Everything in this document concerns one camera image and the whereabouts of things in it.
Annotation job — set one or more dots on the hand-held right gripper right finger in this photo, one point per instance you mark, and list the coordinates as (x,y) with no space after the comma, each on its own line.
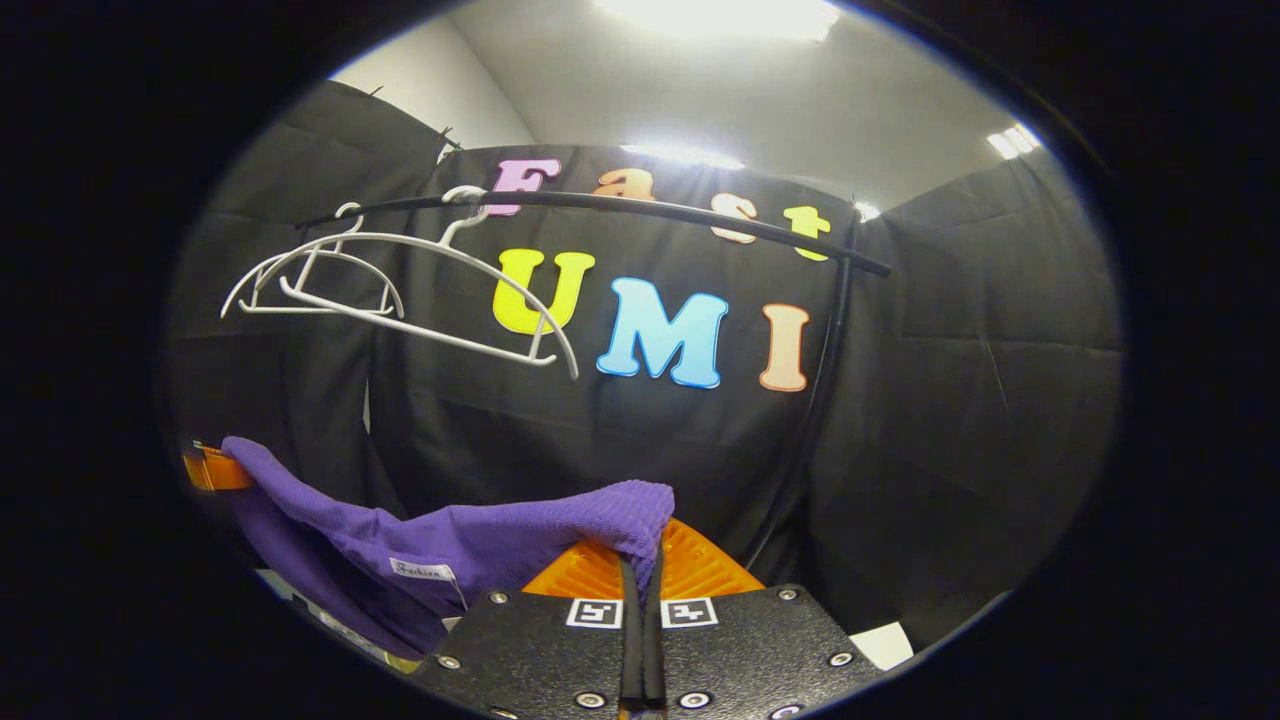
(750,650)

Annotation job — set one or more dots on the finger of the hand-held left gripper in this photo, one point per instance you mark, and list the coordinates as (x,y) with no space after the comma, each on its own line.
(215,468)

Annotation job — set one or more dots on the purple knit jacket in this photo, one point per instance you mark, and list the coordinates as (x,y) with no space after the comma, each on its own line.
(500,540)

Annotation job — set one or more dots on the ceiling light panel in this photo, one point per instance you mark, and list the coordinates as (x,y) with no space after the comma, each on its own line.
(1013,140)
(720,15)
(685,155)

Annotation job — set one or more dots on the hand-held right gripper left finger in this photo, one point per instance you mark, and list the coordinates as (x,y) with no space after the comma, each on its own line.
(540,650)

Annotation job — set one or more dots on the black clothes rack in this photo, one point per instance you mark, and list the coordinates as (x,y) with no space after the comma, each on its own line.
(650,208)

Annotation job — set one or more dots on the white clothes hanger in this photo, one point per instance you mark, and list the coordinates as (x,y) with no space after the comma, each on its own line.
(440,331)
(320,310)

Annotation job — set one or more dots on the black backdrop cloth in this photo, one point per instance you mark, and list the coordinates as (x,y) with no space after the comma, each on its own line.
(950,400)

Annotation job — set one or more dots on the white paper sheet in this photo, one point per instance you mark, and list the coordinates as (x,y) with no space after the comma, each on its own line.
(882,647)

